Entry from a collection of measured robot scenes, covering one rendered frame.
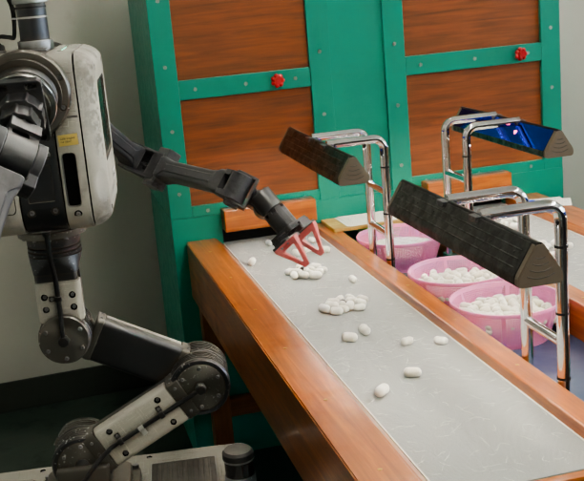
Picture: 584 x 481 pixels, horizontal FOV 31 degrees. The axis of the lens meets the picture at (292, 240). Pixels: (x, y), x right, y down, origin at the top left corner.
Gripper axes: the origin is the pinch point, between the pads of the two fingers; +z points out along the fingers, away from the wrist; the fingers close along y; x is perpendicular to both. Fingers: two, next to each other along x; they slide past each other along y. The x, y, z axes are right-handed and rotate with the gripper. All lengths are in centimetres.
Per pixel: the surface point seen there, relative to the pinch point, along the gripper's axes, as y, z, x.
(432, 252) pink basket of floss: -72, 19, -6
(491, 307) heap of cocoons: -19.7, 37.0, 17.9
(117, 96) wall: -121, -100, -81
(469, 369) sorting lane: 20.6, 39.7, 21.2
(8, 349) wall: -86, -55, -171
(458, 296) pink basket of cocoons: -21.5, 30.0, 12.5
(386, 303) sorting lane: -18.4, 20.3, -2.2
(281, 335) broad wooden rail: 14.2, 9.1, -11.9
